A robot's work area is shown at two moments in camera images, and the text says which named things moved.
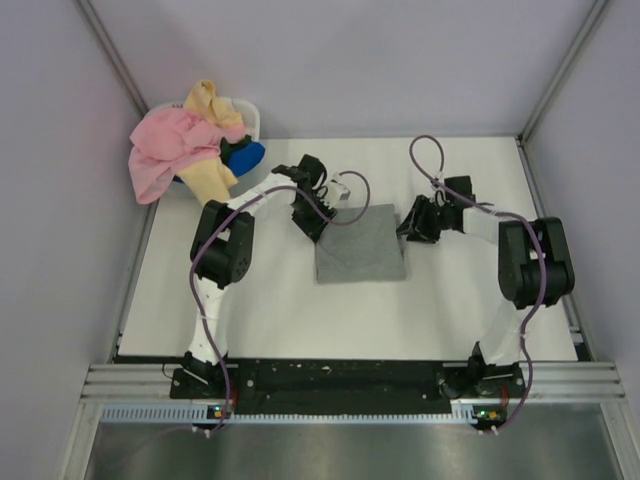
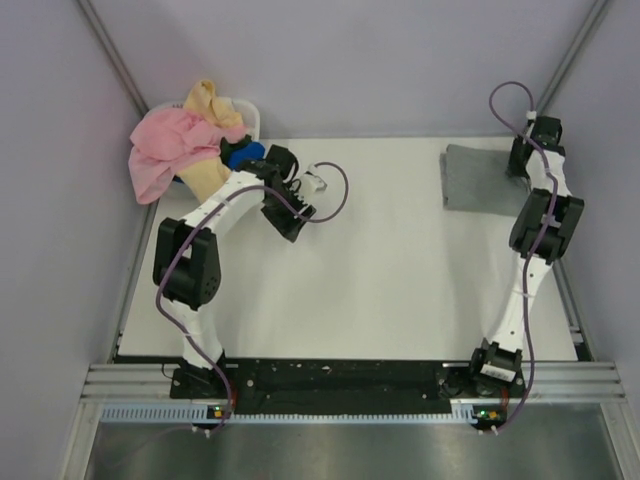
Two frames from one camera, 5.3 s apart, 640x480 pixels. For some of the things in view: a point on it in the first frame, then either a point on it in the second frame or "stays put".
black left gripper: x=313 y=227 to x=287 y=224
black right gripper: x=415 y=225 to x=512 y=168
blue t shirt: x=245 y=158 stays put
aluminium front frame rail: x=550 y=381 stays put
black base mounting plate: x=348 y=387 stays put
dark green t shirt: x=226 y=147 stays put
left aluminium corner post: x=113 y=56 stays put
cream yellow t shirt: x=211 y=177 stays put
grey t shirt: x=370 y=250 to x=476 y=179
